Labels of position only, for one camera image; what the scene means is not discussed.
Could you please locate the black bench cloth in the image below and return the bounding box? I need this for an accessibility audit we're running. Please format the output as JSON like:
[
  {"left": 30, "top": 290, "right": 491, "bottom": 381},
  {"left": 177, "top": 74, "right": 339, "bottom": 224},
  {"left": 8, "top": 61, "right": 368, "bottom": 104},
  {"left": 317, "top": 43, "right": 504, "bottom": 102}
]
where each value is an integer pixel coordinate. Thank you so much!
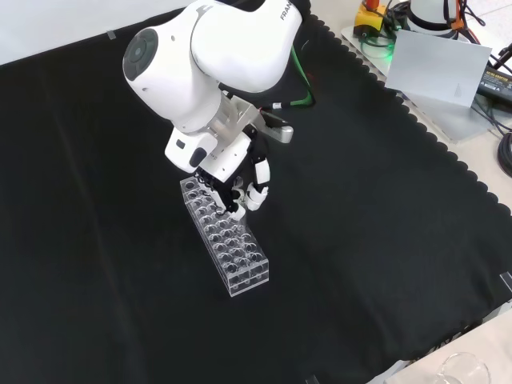
[{"left": 0, "top": 0, "right": 512, "bottom": 384}]

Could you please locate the clear glass beaker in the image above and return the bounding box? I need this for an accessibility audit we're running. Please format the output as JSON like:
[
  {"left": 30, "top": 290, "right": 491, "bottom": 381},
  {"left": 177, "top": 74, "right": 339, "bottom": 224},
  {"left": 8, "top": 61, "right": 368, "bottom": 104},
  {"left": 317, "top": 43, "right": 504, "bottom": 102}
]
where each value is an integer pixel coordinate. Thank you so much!
[{"left": 435, "top": 351, "right": 491, "bottom": 384}]

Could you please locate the yellow stop button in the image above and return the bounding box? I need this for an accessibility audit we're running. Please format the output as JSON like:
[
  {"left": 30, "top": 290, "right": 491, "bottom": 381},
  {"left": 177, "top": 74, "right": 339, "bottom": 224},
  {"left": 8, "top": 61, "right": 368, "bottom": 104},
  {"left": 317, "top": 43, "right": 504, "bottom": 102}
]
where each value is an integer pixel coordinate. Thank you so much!
[{"left": 354, "top": 0, "right": 388, "bottom": 36}]

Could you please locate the black power adapter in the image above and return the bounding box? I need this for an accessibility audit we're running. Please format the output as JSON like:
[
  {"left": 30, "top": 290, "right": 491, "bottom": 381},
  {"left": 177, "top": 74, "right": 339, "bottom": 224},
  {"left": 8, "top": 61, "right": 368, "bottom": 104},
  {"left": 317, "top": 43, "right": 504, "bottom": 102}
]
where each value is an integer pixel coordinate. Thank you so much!
[{"left": 474, "top": 65, "right": 512, "bottom": 100}]

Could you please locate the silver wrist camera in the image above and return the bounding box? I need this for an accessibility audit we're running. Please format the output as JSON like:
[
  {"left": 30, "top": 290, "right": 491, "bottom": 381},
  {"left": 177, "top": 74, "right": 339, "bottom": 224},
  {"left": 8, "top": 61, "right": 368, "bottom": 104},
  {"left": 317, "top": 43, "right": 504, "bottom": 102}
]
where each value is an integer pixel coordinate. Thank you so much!
[{"left": 258, "top": 113, "right": 295, "bottom": 144}]

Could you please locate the clear plastic test tube rack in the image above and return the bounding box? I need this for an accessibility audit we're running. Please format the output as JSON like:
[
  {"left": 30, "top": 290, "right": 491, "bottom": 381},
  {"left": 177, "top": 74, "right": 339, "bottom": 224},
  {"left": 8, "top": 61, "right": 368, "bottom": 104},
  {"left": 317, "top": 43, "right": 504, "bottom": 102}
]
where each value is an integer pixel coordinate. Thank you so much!
[{"left": 179, "top": 178, "right": 270, "bottom": 298}]

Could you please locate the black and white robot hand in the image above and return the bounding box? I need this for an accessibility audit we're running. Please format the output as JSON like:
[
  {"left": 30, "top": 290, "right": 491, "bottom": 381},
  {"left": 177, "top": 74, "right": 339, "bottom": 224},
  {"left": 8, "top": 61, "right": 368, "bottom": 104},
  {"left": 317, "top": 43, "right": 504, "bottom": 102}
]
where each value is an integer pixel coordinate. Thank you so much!
[{"left": 164, "top": 126, "right": 272, "bottom": 222}]

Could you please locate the green cable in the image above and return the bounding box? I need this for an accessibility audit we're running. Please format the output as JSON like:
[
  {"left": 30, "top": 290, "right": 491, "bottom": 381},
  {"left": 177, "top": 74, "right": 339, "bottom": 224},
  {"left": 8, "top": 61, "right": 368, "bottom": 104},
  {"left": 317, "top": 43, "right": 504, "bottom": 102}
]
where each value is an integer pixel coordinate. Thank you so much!
[{"left": 274, "top": 43, "right": 318, "bottom": 111}]

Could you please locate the grey metal base plate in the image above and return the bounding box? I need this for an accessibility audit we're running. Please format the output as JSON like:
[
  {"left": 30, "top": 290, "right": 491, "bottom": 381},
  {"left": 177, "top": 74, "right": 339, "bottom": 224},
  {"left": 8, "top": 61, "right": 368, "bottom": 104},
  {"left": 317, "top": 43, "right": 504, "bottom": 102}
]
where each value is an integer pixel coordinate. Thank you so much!
[{"left": 339, "top": 23, "right": 504, "bottom": 144}]

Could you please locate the orange cable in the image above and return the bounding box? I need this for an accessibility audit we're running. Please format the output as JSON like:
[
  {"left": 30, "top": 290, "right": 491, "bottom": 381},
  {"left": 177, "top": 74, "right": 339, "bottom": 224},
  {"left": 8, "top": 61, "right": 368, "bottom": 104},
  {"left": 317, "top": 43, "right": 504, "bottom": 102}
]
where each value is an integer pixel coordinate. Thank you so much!
[{"left": 448, "top": 0, "right": 483, "bottom": 44}]

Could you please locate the pale board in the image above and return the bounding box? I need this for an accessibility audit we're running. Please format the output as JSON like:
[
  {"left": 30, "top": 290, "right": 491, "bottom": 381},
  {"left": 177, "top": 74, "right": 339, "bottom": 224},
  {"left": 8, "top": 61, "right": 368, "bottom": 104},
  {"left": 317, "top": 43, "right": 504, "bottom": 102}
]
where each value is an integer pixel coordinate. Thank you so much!
[{"left": 384, "top": 30, "right": 494, "bottom": 108}]

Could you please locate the clear glass test tube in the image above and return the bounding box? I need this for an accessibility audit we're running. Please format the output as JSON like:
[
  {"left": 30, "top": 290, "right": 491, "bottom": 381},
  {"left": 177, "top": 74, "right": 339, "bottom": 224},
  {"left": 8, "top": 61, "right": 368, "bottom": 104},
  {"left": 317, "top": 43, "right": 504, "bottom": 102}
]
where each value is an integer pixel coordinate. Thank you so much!
[{"left": 230, "top": 176, "right": 251, "bottom": 241}]

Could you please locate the black coiled cable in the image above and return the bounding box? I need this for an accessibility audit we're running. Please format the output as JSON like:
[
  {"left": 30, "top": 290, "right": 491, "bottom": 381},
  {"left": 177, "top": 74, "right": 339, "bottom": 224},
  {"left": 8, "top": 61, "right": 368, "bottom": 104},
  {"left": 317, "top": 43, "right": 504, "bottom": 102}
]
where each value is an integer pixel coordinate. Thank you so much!
[{"left": 495, "top": 130, "right": 512, "bottom": 178}]

